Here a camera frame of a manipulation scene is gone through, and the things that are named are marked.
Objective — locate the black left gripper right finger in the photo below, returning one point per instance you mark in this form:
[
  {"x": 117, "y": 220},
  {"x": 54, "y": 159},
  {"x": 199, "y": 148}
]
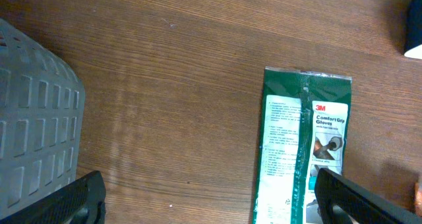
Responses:
[{"x": 343, "y": 201}]

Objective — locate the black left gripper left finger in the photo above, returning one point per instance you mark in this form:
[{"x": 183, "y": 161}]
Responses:
[{"x": 80, "y": 202}]

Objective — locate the green 3M gloves package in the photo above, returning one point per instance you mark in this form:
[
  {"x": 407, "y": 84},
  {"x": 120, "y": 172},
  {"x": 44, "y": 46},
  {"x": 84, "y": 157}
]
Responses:
[{"x": 303, "y": 129}]

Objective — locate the dark mesh basket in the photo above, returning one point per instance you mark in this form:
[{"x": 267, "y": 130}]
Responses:
[{"x": 42, "y": 106}]

